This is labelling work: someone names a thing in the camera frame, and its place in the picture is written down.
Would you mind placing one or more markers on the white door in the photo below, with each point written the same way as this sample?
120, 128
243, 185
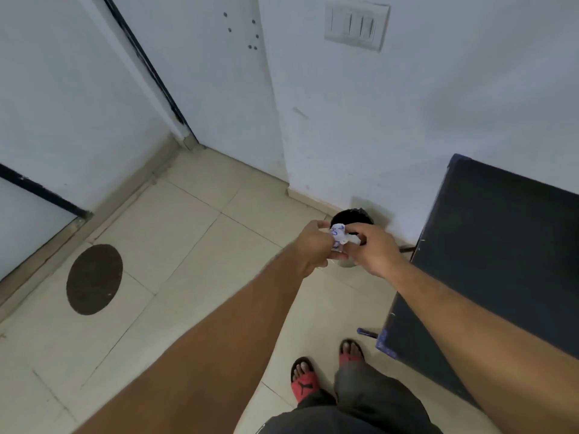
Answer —
217, 72
27, 221

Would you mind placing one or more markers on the white wall switch plate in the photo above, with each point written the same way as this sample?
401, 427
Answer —
357, 23

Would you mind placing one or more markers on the person's left forearm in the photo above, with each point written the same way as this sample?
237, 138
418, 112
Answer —
199, 357

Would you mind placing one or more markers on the dark table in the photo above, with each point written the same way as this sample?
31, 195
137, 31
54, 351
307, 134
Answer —
493, 275

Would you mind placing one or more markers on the person's right thumb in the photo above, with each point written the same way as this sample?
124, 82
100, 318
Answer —
356, 229

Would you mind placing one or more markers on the person's left hand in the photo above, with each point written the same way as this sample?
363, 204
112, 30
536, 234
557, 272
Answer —
308, 248

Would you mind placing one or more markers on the grey trousers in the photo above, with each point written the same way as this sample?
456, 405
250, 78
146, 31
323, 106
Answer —
357, 402

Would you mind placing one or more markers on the person's right hand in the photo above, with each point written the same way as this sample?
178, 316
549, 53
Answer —
377, 253

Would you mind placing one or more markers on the person's left thumb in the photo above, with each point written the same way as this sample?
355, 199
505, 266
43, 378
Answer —
324, 225

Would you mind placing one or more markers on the red slide sandal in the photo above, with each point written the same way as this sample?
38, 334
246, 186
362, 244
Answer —
351, 353
304, 384

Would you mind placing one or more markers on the dark oval floor mat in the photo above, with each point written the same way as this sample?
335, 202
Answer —
94, 279

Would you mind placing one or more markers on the black waste bin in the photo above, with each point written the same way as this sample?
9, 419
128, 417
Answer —
350, 219

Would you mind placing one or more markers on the white paper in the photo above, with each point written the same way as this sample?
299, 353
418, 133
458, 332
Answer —
340, 235

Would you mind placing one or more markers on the person's right forearm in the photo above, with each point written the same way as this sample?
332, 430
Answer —
493, 352

